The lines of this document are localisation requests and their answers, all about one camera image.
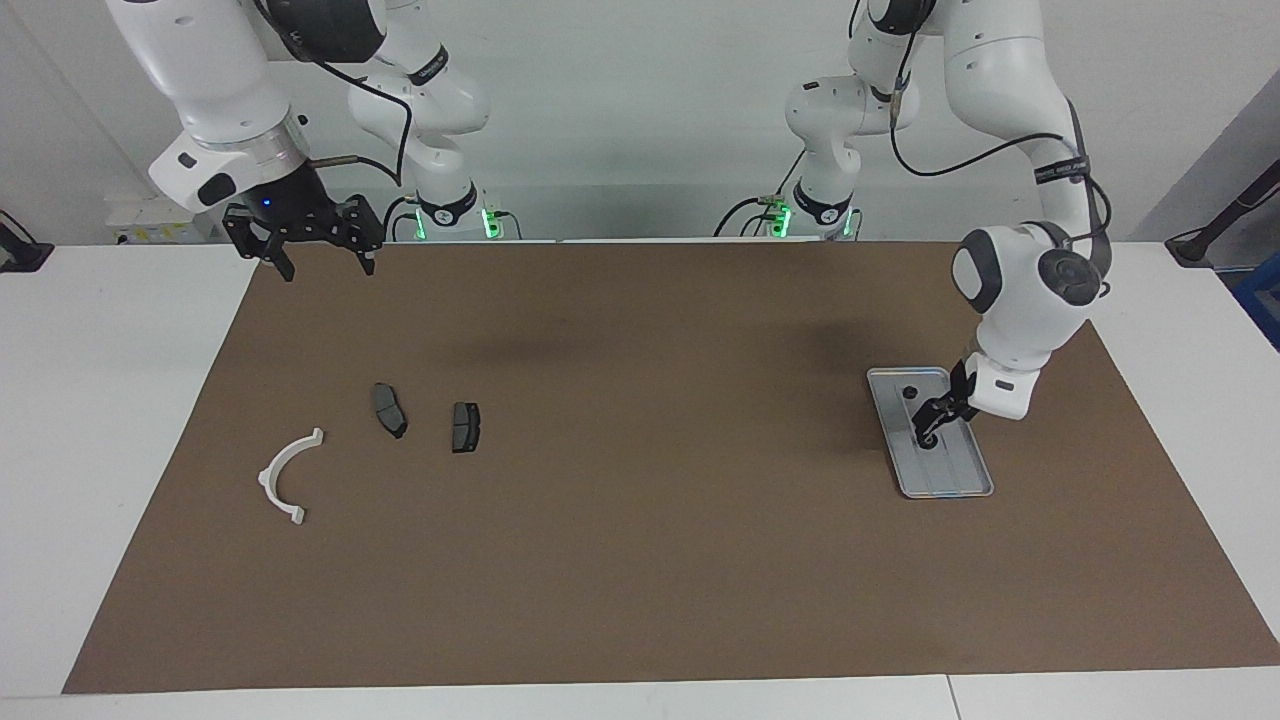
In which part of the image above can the white curved plastic bracket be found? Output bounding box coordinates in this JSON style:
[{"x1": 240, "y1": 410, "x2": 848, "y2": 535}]
[{"x1": 258, "y1": 428, "x2": 325, "y2": 526}]

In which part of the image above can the black left base cable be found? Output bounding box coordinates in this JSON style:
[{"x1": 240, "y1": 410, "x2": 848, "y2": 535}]
[{"x1": 713, "y1": 150, "x2": 806, "y2": 238}]

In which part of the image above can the silver metal tray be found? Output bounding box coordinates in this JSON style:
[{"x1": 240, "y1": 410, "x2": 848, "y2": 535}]
[{"x1": 866, "y1": 367, "x2": 995, "y2": 499}]

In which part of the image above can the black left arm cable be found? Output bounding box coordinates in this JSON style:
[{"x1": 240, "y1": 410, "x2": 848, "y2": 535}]
[{"x1": 885, "y1": 0, "x2": 1113, "y2": 301}]

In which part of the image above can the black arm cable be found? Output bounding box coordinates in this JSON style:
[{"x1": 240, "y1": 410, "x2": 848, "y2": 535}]
[
  {"x1": 885, "y1": 0, "x2": 1113, "y2": 301},
  {"x1": 255, "y1": 0, "x2": 416, "y2": 189}
]

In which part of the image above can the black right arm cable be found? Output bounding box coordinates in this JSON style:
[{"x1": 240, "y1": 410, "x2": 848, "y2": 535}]
[{"x1": 255, "y1": 0, "x2": 416, "y2": 189}]

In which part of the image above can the long curved grey brake pad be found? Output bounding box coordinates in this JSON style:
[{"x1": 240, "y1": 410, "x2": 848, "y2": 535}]
[{"x1": 371, "y1": 383, "x2": 408, "y2": 440}]

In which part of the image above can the black table clamp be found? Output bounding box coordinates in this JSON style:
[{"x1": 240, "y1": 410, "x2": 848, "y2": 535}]
[{"x1": 0, "y1": 210, "x2": 53, "y2": 273}]

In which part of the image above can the white box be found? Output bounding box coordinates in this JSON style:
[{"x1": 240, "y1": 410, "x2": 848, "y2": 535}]
[{"x1": 105, "y1": 195, "x2": 216, "y2": 246}]

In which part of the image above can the brown table mat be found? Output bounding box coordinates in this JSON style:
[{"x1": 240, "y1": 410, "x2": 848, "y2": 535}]
[{"x1": 62, "y1": 242, "x2": 1280, "y2": 694}]

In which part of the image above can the blue crate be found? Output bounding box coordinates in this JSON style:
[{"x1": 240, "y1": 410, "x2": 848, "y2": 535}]
[{"x1": 1232, "y1": 262, "x2": 1280, "y2": 351}]

